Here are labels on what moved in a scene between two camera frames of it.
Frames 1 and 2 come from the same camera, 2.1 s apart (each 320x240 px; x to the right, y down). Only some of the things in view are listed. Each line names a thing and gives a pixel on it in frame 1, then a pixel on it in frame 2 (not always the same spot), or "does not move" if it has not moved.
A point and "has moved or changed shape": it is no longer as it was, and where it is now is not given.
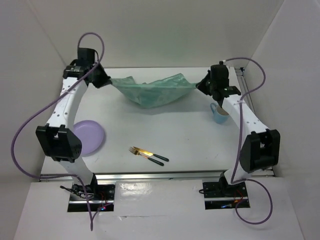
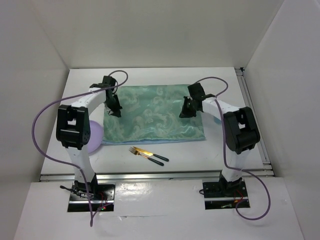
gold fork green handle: (152, 160) does not move
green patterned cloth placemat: (155, 93) has moved or changed shape
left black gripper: (104, 80) → (115, 111)
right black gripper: (201, 85) → (185, 113)
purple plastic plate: (91, 135) does not move
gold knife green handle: (147, 153) does not move
